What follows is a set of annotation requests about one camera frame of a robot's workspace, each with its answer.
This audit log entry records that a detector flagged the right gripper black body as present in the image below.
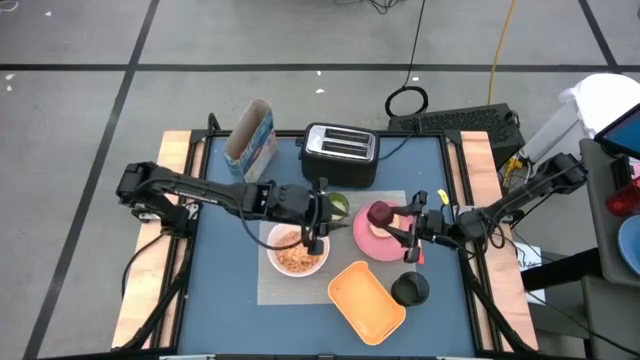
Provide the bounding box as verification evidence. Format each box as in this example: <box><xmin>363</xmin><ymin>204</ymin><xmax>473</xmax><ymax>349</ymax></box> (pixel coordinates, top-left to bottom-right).
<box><xmin>405</xmin><ymin>189</ymin><xmax>454</xmax><ymax>265</ymax></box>

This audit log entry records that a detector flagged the pale pink bowl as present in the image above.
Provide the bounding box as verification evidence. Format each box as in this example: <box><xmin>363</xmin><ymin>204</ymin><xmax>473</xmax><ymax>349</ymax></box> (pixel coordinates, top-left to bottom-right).
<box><xmin>266</xmin><ymin>223</ymin><xmax>331</xmax><ymax>278</ymax></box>

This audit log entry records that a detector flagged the yellow floor cable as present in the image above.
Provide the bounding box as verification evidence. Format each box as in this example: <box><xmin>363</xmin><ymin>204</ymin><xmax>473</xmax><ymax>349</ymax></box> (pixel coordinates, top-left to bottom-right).
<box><xmin>486</xmin><ymin>0</ymin><xmax>517</xmax><ymax>106</ymax></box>

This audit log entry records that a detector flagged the black toaster cable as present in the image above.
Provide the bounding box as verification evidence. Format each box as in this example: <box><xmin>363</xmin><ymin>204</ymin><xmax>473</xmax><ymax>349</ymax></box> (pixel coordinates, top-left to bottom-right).
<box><xmin>377</xmin><ymin>130</ymin><xmax>417</xmax><ymax>162</ymax></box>

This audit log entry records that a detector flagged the pink plate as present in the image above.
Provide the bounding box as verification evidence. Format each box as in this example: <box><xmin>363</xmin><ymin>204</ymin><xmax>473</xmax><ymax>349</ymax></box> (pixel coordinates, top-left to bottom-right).
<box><xmin>352</xmin><ymin>201</ymin><xmax>419</xmax><ymax>263</ymax></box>

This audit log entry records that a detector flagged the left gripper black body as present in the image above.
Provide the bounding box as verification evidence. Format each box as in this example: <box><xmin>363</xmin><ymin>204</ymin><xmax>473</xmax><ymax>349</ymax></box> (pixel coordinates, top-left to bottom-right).
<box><xmin>272</xmin><ymin>177</ymin><xmax>332</xmax><ymax>257</ymax></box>

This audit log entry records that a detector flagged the black table frame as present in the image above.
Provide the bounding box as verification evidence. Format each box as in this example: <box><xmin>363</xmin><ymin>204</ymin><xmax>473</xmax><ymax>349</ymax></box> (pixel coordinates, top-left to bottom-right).
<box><xmin>112</xmin><ymin>113</ymin><xmax>539</xmax><ymax>360</ymax></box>

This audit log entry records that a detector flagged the bagel half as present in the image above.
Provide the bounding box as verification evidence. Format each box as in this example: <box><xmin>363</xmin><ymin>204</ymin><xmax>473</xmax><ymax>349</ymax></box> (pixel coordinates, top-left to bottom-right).
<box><xmin>368</xmin><ymin>214</ymin><xmax>401</xmax><ymax>239</ymax></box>

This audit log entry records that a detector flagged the white bin bag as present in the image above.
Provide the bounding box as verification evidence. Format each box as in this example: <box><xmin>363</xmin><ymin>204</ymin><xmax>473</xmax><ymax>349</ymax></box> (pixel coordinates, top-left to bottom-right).
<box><xmin>558</xmin><ymin>73</ymin><xmax>640</xmax><ymax>139</ymax></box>

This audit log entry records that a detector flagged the blue plate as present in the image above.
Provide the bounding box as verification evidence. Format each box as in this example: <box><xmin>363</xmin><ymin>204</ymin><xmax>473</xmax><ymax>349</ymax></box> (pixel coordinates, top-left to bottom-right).
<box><xmin>616</xmin><ymin>214</ymin><xmax>640</xmax><ymax>278</ymax></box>

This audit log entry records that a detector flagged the white paper sheet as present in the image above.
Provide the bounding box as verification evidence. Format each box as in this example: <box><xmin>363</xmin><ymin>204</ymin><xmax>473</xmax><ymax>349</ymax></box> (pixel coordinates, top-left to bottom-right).
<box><xmin>513</xmin><ymin>241</ymin><xmax>547</xmax><ymax>304</ymax></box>

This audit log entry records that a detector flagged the grey side table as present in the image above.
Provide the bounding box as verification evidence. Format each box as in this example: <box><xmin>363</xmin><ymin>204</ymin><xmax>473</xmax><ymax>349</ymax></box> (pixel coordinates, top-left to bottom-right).
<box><xmin>579</xmin><ymin>138</ymin><xmax>640</xmax><ymax>289</ymax></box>

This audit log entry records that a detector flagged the black tablet screen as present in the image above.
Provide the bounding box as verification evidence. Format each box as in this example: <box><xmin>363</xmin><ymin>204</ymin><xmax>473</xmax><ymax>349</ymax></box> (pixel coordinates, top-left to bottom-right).
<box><xmin>593</xmin><ymin>102</ymin><xmax>640</xmax><ymax>161</ymax></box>

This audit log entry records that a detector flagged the corn flakes pile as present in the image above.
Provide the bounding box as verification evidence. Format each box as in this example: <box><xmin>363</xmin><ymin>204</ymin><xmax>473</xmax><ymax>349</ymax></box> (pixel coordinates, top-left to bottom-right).
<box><xmin>274</xmin><ymin>230</ymin><xmax>324</xmax><ymax>274</ymax></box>

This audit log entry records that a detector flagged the black computer tower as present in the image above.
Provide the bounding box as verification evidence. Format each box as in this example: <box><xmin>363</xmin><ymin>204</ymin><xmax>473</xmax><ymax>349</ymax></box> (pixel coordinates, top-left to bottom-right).
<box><xmin>388</xmin><ymin>102</ymin><xmax>526</xmax><ymax>169</ymax></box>

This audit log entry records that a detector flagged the black and chrome toaster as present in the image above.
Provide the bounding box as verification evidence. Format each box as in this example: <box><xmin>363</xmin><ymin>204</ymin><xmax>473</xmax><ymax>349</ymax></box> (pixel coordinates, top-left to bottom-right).
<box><xmin>298</xmin><ymin>122</ymin><xmax>381</xmax><ymax>190</ymax></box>

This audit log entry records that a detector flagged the dark brown avocado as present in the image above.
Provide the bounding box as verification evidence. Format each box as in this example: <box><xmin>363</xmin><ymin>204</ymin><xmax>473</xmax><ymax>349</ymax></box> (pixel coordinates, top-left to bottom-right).
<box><xmin>366</xmin><ymin>200</ymin><xmax>397</xmax><ymax>229</ymax></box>

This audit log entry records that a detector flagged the blue cereal box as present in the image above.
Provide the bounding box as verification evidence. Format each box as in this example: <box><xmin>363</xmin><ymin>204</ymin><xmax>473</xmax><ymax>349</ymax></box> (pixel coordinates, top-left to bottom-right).
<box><xmin>223</xmin><ymin>98</ymin><xmax>279</xmax><ymax>184</ymax></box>

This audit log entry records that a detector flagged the black coiled floor cable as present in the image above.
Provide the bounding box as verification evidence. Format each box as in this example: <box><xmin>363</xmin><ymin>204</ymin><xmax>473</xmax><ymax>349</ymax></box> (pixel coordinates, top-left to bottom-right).
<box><xmin>383</xmin><ymin>0</ymin><xmax>430</xmax><ymax>119</ymax></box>

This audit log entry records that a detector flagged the wooden side board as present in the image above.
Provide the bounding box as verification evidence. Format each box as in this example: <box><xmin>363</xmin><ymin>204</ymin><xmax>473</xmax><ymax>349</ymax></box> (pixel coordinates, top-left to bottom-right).
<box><xmin>110</xmin><ymin>130</ymin><xmax>194</xmax><ymax>350</ymax></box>
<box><xmin>458</xmin><ymin>130</ymin><xmax>539</xmax><ymax>351</ymax></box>

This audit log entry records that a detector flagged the green cup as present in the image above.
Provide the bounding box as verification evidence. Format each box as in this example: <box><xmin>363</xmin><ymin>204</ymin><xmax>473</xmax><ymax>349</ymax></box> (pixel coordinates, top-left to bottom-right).
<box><xmin>327</xmin><ymin>192</ymin><xmax>352</xmax><ymax>223</ymax></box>

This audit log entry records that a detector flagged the red translucent object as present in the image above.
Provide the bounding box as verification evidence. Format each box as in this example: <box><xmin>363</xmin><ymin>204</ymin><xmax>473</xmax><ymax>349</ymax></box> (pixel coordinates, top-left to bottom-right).
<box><xmin>604</xmin><ymin>175</ymin><xmax>640</xmax><ymax>218</ymax></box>

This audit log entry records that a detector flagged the grey cabinet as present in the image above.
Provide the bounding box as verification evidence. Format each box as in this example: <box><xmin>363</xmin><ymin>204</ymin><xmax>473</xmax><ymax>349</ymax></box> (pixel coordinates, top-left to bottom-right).
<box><xmin>582</xmin><ymin>274</ymin><xmax>640</xmax><ymax>360</ymax></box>

